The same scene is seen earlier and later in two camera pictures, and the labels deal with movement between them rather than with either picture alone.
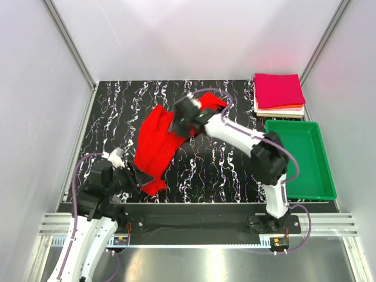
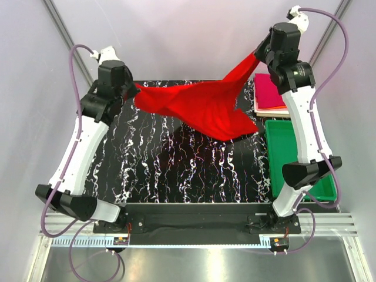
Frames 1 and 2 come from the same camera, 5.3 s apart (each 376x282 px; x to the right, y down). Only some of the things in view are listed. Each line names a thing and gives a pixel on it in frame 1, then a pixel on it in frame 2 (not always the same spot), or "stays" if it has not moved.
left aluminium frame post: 76,51 stays
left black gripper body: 124,180 to 130,90
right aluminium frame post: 337,16 stays
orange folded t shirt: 287,106 stays
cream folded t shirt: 295,114 stays
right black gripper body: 180,126 to 263,53
